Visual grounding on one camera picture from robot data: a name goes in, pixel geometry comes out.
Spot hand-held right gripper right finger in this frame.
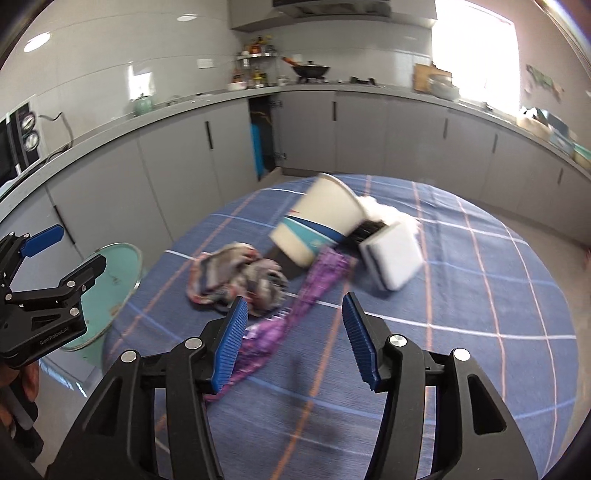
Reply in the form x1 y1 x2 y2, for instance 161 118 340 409
342 292 539 480

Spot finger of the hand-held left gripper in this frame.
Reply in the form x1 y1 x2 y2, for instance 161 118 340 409
7 224 64 259
8 253 108 306

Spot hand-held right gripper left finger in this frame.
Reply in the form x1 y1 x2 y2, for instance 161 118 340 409
46 295 250 480

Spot teal waste bin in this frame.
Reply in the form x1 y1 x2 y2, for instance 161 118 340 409
62 242 144 376

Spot plaid cloth rag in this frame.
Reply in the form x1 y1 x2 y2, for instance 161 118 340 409
186 243 289 319

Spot purple wrapper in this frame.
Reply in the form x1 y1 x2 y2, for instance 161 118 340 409
203 246 358 400

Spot white sponge block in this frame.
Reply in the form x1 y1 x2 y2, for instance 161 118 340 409
359 222 423 291

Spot white tissue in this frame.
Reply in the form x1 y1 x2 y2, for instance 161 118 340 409
360 194 421 230

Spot white paper cup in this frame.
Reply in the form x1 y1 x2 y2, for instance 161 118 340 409
269 173 365 268

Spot person's left hand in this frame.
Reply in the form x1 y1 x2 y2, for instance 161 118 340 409
0 362 41 407

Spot silver microwave oven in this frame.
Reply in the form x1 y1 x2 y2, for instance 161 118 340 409
0 104 44 185

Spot blue plaid tablecloth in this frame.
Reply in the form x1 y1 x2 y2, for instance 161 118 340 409
104 174 580 480

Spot blue container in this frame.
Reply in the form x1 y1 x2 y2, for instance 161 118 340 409
249 124 266 174

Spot gas stove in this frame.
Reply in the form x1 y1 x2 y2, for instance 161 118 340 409
295 74 377 86

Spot glass bowl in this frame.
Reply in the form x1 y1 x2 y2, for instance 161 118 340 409
427 76 461 101

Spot wooden cutting board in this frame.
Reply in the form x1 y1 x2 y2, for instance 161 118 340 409
413 62 453 93

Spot black wok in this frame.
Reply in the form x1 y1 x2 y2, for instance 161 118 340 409
283 56 332 79

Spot metal spice rack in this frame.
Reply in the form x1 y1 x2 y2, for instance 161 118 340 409
233 37 280 90

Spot dish rack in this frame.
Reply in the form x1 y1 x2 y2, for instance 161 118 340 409
517 106 571 139

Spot bright window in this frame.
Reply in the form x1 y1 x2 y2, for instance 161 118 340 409
431 0 518 116

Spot hanging green cloths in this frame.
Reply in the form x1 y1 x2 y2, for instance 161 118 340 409
526 65 564 100

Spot black range hood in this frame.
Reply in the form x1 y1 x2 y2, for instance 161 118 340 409
272 0 393 19

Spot black power cable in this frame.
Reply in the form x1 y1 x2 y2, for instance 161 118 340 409
37 113 75 151

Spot grey wall cabinets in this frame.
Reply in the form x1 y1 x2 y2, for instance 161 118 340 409
229 0 437 31

